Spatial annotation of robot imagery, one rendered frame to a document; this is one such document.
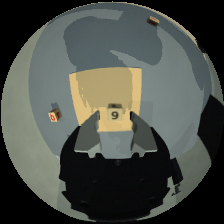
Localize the tan flat mat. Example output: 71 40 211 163
69 67 141 131

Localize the tan block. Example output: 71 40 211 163
48 108 62 122
108 104 123 121
147 16 159 27

